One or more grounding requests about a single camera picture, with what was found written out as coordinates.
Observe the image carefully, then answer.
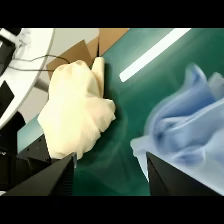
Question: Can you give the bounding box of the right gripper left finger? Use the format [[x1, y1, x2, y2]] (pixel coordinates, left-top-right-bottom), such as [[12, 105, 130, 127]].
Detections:
[[3, 152, 78, 197]]

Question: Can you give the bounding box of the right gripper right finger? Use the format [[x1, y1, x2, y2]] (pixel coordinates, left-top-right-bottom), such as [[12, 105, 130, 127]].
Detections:
[[145, 151, 223, 197]]

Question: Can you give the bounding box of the light blue shirt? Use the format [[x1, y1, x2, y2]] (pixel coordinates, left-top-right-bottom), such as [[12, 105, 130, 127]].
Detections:
[[129, 63, 224, 197]]

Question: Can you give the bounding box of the cream garment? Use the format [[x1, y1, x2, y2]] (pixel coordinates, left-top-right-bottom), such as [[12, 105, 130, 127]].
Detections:
[[36, 56, 117, 161]]

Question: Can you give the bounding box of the white round table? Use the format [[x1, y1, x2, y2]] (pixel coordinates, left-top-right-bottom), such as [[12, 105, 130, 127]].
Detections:
[[0, 28, 56, 132]]

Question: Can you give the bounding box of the brown cardboard box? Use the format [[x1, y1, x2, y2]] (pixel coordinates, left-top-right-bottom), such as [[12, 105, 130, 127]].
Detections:
[[46, 28, 130, 80]]

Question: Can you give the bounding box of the black cable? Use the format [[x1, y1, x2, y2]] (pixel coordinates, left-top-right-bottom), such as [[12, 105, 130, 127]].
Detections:
[[7, 54, 69, 73]]

